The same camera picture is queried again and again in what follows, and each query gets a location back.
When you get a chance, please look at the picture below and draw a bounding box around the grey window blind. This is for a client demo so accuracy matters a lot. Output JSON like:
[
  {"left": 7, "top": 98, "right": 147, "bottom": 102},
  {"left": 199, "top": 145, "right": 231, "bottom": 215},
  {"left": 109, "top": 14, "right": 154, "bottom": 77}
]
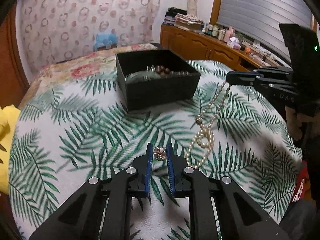
[{"left": 217, "top": 0, "right": 311, "bottom": 61}]

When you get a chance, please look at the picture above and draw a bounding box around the dark wooden bead bracelet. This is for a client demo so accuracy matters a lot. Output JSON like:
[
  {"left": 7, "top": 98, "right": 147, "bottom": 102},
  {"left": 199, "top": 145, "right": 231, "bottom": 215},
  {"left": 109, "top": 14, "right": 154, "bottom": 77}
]
[{"left": 154, "top": 65, "right": 171, "bottom": 77}]

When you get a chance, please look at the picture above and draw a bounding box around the stack of folded clothes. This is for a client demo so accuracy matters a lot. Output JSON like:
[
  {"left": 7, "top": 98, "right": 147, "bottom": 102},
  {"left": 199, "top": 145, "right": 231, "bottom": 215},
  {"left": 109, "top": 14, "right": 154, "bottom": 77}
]
[{"left": 163, "top": 7, "right": 205, "bottom": 31}]

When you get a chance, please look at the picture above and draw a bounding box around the silver crystal jewelry piece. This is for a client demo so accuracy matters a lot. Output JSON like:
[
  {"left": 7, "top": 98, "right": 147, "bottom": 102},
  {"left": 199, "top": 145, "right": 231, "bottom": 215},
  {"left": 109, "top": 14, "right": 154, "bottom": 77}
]
[{"left": 146, "top": 65, "right": 156, "bottom": 72}]

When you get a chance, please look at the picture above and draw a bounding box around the palm leaf print cloth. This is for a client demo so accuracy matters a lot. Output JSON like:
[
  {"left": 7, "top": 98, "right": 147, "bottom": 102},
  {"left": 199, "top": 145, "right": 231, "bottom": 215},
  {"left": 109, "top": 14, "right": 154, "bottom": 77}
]
[{"left": 9, "top": 61, "right": 302, "bottom": 239}]

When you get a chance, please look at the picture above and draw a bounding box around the circle pattern sheer curtain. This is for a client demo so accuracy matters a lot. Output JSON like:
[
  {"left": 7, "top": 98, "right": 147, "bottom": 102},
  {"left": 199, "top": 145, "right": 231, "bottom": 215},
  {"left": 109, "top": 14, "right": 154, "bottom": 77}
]
[{"left": 20, "top": 0, "right": 161, "bottom": 73}]

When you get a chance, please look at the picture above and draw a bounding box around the person's right hand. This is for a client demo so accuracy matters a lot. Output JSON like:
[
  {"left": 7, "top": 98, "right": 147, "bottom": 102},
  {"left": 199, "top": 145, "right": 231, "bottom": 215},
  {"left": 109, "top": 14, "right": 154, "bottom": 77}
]
[{"left": 285, "top": 106, "right": 313, "bottom": 140}]

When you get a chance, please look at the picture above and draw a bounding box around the blue plush toy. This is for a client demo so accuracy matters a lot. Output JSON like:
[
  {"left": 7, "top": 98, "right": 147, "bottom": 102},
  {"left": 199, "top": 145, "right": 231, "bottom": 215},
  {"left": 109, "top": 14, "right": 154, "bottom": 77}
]
[{"left": 93, "top": 33, "right": 119, "bottom": 51}]

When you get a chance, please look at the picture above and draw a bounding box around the black square jewelry box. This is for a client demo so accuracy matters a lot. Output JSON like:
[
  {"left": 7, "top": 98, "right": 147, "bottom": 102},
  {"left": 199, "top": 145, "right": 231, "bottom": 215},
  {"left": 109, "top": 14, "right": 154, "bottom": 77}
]
[{"left": 116, "top": 50, "right": 201, "bottom": 111}]

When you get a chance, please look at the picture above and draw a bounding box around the pink tissue box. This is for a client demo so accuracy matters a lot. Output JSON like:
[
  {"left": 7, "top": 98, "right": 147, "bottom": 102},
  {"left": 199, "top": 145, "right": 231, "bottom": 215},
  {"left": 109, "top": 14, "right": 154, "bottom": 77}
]
[{"left": 227, "top": 37, "right": 241, "bottom": 50}]

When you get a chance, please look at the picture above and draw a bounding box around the flower shaped brooch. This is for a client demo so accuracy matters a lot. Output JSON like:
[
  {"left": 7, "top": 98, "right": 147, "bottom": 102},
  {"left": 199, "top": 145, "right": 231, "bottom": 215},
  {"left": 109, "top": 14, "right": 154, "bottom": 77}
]
[{"left": 153, "top": 147, "right": 167, "bottom": 161}]

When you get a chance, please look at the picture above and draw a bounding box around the pink bottle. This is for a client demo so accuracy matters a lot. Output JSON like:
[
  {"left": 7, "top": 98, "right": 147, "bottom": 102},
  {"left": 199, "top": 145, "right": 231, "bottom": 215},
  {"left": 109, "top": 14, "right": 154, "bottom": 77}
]
[{"left": 223, "top": 27, "right": 234, "bottom": 43}]

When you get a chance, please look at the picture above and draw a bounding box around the wooden louvered wardrobe door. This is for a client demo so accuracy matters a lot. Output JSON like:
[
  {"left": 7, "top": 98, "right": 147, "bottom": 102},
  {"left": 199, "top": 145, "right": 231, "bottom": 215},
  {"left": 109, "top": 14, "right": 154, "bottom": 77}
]
[{"left": 0, "top": 5, "right": 29, "bottom": 108}]

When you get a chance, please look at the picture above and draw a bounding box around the yellow pikachu plush toy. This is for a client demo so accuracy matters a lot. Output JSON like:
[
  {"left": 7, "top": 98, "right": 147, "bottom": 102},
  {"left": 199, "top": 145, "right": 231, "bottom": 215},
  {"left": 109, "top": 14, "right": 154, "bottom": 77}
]
[{"left": 0, "top": 105, "right": 20, "bottom": 194}]

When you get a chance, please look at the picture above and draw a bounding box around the wooden sideboard cabinet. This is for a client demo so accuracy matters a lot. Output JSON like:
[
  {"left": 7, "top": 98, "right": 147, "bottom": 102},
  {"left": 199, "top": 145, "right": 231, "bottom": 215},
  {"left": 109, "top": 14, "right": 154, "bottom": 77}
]
[{"left": 159, "top": 24, "right": 281, "bottom": 72}]

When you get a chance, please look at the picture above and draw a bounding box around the floral bed quilt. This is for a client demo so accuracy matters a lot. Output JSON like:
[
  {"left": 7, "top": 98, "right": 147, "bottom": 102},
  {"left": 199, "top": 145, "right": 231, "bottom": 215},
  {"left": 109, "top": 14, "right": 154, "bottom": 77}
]
[{"left": 18, "top": 43, "right": 162, "bottom": 109}]

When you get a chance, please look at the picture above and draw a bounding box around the small pearl necklace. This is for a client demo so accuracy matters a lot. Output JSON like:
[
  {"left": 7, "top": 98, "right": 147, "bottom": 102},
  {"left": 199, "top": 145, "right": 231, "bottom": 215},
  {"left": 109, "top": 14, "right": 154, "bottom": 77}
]
[{"left": 185, "top": 81, "right": 232, "bottom": 169}]

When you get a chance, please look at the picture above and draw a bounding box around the pale green jade bangle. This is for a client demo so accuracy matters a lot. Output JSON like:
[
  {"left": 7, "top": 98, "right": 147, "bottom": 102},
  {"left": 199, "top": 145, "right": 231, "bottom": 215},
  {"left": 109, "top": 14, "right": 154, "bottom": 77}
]
[{"left": 125, "top": 71, "right": 158, "bottom": 82}]

